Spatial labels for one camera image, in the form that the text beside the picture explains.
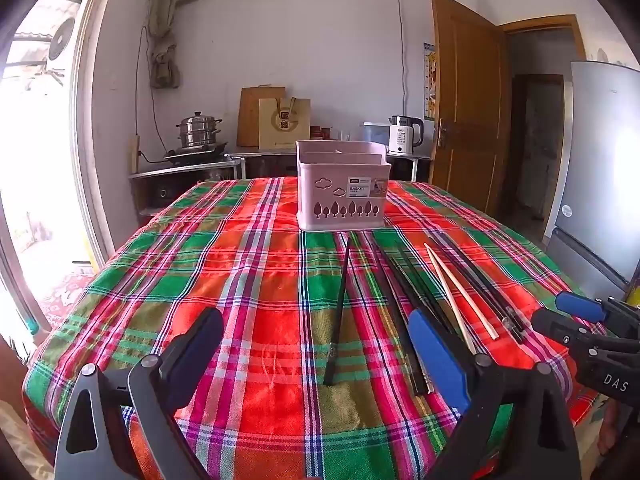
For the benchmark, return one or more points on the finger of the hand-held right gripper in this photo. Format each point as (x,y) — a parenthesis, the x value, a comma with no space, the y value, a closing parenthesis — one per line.
(577,305)
(555,324)

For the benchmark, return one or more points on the tan paper bag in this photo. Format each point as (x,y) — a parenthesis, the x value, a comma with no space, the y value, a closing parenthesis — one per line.
(284,125)

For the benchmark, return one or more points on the steel kitchen table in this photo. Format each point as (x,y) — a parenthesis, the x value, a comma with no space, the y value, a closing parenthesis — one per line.
(265,154)

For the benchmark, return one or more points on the black induction cooker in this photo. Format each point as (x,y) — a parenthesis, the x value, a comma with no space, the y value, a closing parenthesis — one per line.
(195,155)

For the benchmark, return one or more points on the clear drinking glass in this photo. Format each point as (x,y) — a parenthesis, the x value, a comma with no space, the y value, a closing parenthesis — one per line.
(345,136)

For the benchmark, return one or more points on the brown wooden door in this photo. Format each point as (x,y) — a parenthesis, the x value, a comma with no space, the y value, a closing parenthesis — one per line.
(470,110)

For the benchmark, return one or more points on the steel steamer pot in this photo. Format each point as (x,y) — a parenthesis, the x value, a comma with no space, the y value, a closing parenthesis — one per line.
(199,130)

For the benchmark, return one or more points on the wooden chopstick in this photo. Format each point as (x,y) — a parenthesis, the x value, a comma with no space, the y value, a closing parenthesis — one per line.
(467,299)
(450,299)

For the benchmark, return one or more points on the clear plastic storage box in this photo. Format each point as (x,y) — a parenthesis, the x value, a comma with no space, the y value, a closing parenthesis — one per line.
(375,134)

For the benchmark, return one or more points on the colourful wall poster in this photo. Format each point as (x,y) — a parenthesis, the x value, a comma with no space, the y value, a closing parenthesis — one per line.
(429,80)

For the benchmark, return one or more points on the wooden wall strip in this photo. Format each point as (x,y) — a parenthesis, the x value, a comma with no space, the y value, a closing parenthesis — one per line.
(134,152)

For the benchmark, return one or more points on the red lidded jar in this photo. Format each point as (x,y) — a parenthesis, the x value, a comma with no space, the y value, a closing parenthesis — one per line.
(326,133)
(316,132)

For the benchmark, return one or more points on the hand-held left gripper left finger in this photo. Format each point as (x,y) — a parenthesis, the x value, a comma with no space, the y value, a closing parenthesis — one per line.
(200,341)

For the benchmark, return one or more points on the tied beige curtain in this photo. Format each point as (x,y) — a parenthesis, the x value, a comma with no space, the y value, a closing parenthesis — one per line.
(162,50)

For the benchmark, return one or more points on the plaid tablecloth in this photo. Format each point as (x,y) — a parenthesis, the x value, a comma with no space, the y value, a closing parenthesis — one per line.
(225,285)

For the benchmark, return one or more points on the white electric kettle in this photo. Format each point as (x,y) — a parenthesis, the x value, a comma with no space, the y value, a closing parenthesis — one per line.
(402,137)

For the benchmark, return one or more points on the wooden cutting board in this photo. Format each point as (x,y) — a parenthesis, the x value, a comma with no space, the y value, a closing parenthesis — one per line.
(247,115)

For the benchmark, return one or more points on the brown door frame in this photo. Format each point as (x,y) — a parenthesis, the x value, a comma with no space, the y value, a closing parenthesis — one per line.
(545,22)

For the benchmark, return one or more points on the black chopsticks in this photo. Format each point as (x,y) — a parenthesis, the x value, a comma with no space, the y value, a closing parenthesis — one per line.
(471,285)

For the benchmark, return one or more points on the red patterned mat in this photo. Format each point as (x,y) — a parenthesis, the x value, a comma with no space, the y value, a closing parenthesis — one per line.
(67,300)

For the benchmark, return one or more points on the steel side shelf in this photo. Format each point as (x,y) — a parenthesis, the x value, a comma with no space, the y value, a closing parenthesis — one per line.
(180,170)

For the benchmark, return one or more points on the silver refrigerator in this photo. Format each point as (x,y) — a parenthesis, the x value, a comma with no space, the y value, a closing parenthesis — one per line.
(600,170)

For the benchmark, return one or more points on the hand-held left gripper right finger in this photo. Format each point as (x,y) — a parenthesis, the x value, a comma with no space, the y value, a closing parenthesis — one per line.
(440,355)

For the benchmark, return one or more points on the pink plastic utensil basket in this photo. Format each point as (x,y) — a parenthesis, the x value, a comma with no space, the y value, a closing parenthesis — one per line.
(340,195)

